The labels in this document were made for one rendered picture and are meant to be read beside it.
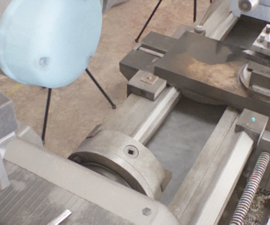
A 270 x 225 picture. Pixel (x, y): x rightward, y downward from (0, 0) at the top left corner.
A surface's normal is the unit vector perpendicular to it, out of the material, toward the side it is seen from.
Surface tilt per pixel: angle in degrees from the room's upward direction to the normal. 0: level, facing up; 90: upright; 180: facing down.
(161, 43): 0
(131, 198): 0
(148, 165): 43
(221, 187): 35
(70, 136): 0
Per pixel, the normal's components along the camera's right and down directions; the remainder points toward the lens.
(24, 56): -0.33, 0.57
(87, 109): 0.04, -0.73
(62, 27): 0.89, 0.33
